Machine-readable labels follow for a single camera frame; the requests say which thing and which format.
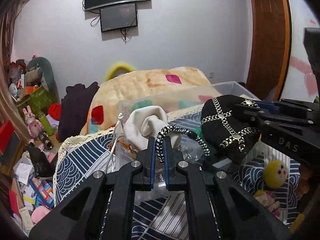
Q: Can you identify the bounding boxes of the black white braided cord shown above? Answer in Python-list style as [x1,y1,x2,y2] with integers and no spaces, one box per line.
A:
[155,125,211,165]

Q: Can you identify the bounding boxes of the yellow plush doll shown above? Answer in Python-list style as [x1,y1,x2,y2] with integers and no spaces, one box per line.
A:
[254,160,289,219]

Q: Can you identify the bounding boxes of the pink plush toy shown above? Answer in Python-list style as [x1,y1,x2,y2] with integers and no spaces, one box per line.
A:
[31,205,51,224]

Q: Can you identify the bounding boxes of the brown wooden wardrobe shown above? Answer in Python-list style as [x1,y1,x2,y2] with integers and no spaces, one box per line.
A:
[246,0,292,101]

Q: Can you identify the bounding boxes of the beige fleece blanket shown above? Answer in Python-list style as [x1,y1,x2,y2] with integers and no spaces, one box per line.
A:
[80,67,210,135]

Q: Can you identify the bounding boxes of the clear glitter pouch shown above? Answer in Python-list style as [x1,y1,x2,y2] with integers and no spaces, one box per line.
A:
[107,135,203,205]

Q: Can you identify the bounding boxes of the dark purple garment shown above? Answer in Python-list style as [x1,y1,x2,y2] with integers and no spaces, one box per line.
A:
[57,82,99,142]

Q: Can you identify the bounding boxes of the green cardboard box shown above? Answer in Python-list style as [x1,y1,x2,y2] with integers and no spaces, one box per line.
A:
[15,87,57,117]

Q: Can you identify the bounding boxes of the cream white sock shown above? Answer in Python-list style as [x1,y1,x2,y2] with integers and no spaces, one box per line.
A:
[124,106,168,151]

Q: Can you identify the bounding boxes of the pink rabbit toy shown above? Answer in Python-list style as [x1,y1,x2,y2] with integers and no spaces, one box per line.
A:
[23,105,44,140]

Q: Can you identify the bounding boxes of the red cloth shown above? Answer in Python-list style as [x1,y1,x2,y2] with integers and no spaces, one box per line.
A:
[48,103,61,121]

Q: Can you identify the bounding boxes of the black figurine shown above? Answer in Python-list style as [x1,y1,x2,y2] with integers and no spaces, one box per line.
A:
[25,142,57,178]

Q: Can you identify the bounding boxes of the blue white patterned blanket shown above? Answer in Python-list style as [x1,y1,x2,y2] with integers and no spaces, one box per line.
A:
[54,129,300,239]

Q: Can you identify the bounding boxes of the white sliding wardrobe door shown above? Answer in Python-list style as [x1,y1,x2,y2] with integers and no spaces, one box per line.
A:
[281,0,319,102]

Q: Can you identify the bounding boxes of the green knitted cloth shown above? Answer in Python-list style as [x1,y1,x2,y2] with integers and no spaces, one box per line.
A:
[194,128,207,144]

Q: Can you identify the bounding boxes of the green plush toy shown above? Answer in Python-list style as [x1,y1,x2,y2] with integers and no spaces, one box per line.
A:
[24,57,56,92]

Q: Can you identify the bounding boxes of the yellow plush hoop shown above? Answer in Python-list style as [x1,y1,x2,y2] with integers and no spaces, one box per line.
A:
[105,62,136,81]

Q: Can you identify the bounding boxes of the green bottle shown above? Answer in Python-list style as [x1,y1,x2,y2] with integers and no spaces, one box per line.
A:
[38,112,54,137]

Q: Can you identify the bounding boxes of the clear plastic storage box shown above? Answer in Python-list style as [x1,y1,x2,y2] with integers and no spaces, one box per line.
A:
[118,80,259,165]

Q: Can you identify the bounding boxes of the small black wall monitor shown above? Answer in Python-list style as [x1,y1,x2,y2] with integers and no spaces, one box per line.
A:
[100,3,138,33]

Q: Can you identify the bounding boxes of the black hat with chains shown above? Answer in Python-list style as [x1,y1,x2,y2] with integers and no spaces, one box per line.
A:
[201,95,260,165]

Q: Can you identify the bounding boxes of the red box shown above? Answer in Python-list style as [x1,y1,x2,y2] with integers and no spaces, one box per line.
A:
[0,120,14,155]

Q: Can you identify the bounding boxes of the striped brown curtain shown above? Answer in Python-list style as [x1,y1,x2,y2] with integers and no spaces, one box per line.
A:
[0,0,30,143]

